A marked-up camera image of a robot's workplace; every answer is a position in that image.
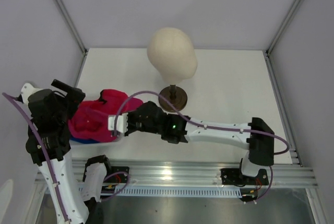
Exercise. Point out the cream mannequin head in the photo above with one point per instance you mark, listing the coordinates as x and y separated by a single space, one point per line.
172 54

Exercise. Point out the blue baseball cap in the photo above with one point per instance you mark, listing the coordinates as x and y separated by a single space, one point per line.
84 141

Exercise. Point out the white plastic basket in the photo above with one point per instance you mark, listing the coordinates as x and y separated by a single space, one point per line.
115 141

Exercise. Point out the aluminium frame post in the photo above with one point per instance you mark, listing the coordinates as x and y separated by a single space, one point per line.
293 9
70 25

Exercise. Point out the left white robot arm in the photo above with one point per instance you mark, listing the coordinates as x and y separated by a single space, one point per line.
49 147

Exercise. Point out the white slotted cable duct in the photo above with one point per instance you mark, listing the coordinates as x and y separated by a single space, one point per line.
173 191

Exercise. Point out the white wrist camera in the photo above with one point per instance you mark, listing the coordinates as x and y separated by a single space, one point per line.
117 124
27 90

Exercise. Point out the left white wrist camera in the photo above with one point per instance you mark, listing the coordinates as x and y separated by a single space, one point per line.
27 90

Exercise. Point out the magenta baseball cap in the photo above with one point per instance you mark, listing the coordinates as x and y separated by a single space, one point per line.
91 119

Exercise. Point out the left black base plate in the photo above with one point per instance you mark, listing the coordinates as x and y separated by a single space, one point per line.
117 174

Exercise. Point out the right aluminium frame post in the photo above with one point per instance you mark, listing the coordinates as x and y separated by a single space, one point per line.
293 9

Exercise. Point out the dark round mannequin stand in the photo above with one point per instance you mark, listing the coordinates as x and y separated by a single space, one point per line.
175 95

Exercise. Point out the left aluminium frame post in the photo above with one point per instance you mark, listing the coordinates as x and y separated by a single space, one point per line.
70 25

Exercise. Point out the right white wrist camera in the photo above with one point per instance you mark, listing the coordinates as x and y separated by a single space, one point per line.
117 124

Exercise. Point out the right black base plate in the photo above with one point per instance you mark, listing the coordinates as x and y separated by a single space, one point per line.
233 176

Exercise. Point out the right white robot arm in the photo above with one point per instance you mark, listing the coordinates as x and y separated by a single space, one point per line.
255 137

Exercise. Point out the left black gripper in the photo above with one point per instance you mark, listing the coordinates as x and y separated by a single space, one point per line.
74 95

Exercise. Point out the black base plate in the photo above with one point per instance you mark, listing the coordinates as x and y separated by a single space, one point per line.
233 176
117 174

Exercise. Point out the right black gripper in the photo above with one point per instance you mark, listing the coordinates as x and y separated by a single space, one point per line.
130 114

